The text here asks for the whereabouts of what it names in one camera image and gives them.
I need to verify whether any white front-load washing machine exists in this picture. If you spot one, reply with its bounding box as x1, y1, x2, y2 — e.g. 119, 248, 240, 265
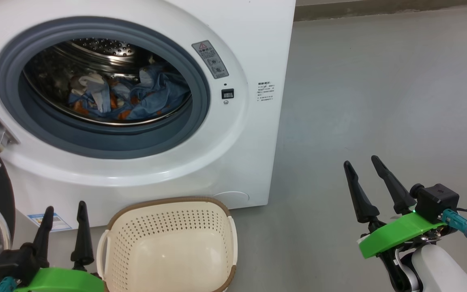
0, 0, 297, 232

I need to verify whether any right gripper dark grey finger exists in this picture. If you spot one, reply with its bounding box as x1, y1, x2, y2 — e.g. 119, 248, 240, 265
371, 155, 417, 215
343, 161, 380, 223

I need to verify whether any grey warning sticker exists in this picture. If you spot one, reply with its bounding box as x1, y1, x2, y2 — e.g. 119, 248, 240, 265
192, 41, 229, 79

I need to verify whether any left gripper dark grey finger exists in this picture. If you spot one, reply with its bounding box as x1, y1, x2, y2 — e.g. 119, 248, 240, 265
71, 201, 95, 270
33, 206, 55, 268

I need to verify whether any printed text label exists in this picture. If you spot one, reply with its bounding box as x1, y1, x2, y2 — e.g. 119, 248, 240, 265
257, 82, 276, 102

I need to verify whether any blue energy label sticker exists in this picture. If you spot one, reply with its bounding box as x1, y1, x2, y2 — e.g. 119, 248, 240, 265
28, 213, 72, 232

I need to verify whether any round white filter cover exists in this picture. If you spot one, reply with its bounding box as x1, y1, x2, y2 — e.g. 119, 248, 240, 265
213, 191, 250, 204

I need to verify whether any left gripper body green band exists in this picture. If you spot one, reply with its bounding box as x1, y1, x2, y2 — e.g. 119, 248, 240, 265
13, 267, 105, 292

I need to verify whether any blue cartoon print garment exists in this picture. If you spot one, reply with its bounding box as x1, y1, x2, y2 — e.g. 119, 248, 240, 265
68, 73, 137, 120
116, 61, 192, 121

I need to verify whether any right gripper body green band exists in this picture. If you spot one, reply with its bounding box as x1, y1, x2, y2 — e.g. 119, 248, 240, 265
358, 212, 457, 260

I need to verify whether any cream perforated laundry basket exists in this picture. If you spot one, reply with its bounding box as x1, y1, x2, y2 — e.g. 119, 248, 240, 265
96, 197, 238, 292

